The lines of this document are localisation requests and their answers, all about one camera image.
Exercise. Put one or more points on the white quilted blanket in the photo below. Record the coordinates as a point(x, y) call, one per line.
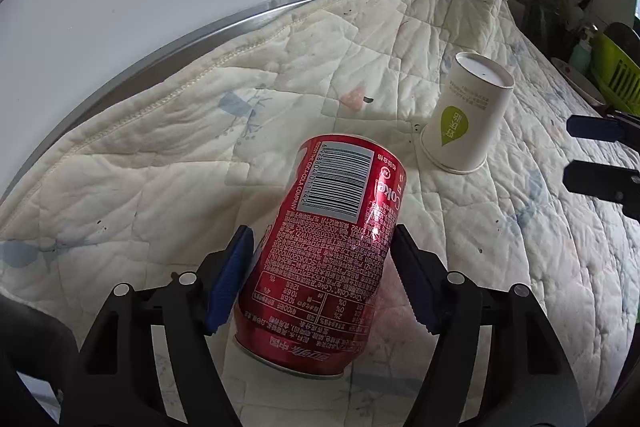
point(175, 132)

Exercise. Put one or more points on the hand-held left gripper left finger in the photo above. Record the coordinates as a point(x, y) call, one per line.
point(230, 282)

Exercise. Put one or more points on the teal bottle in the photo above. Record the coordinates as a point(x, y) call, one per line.
point(580, 54)

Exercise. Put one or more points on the lime green dish rack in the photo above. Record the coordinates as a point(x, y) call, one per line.
point(620, 72)

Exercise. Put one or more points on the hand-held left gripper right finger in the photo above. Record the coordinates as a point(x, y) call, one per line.
point(417, 287)

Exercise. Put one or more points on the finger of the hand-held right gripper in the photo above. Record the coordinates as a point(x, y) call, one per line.
point(600, 182)
point(590, 127)

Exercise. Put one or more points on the white plate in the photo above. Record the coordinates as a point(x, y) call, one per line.
point(580, 82)

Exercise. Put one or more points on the red cola can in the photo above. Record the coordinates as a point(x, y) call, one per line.
point(325, 267)

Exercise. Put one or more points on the white paper cup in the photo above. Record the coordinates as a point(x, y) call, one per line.
point(465, 117)

